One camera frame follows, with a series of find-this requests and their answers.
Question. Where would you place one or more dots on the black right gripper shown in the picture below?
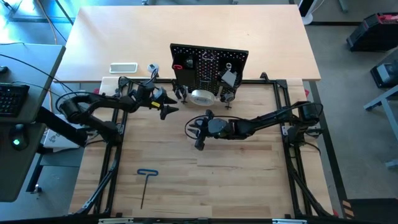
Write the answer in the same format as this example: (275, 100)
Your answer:
(217, 128)

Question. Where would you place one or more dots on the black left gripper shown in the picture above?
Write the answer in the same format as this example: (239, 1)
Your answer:
(159, 98)

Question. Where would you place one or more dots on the white tape roll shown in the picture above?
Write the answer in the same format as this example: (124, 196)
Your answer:
(202, 97)

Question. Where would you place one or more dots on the red utility knife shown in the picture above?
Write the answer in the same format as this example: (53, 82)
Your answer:
(177, 67)

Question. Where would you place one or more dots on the black tape measure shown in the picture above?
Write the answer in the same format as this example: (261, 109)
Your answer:
(228, 97)

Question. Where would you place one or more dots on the grey black hand tool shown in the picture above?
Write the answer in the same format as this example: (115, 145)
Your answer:
(228, 77)

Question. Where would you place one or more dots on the black perforated metal pegboard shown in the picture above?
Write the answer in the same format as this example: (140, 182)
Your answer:
(211, 49)

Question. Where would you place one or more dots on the large chrome socket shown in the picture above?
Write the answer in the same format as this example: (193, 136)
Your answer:
(229, 66)

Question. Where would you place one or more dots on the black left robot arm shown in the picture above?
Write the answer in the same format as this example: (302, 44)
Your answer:
(93, 101)

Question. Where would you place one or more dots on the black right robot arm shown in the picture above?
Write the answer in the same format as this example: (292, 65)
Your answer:
(270, 119)

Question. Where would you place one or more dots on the tall black pegboard bin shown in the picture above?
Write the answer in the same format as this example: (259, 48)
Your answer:
(183, 76)

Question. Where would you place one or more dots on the white rectangular tray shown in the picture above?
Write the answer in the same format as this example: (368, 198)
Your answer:
(123, 68)

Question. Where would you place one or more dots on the tan laminate table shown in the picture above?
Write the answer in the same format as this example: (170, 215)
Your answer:
(186, 31)

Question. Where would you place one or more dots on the black desk support beam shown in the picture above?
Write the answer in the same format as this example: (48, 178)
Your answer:
(62, 130)

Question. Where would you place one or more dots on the white cardboard box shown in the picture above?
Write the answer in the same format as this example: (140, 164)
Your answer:
(54, 143)

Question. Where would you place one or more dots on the grey side desk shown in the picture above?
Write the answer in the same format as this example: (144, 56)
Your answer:
(37, 161)

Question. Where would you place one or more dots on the black computer mouse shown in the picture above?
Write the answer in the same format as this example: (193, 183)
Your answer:
(19, 137)

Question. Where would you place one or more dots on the black keyboard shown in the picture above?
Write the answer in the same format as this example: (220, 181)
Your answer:
(12, 99)

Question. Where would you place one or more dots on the white cylindrical stand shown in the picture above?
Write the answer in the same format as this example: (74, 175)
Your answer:
(309, 14)

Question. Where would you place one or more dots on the black mat hazard stripes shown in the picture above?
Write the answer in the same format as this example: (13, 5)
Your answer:
(373, 208)

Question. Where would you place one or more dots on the black grey equipment box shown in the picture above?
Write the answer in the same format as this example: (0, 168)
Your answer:
(385, 73)

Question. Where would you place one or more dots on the black tool case red lid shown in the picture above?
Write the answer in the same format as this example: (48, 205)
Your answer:
(373, 34)

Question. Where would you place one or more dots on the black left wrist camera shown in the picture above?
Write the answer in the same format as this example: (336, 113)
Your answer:
(144, 91)

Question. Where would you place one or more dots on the black aluminium table frame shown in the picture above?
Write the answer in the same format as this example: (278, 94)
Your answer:
(264, 81)

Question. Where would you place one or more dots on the silver metal bracket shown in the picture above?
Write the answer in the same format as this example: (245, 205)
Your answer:
(116, 220)
(289, 221)

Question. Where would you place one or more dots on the grey metal cart frame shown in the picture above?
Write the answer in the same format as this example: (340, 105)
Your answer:
(376, 102)

